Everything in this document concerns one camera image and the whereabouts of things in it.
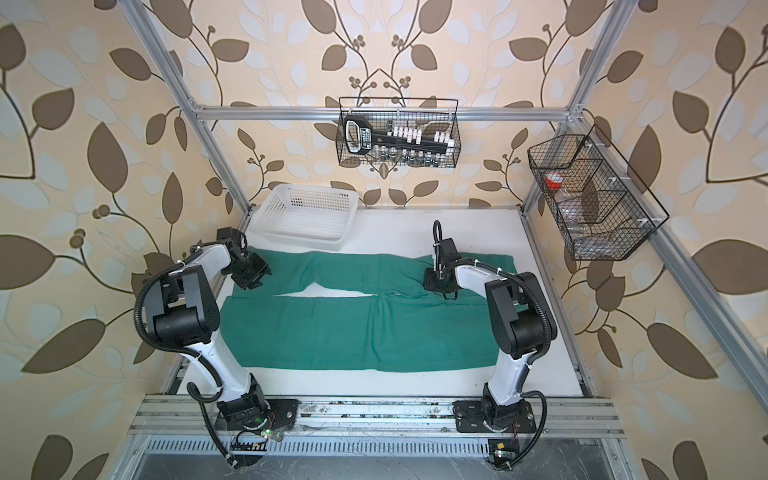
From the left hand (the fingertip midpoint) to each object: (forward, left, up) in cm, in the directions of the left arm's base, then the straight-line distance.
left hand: (267, 270), depth 97 cm
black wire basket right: (+2, -93, +29) cm, 98 cm away
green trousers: (-15, -43, -6) cm, 46 cm away
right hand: (-1, -54, -4) cm, 54 cm away
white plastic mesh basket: (+28, -7, -3) cm, 29 cm away
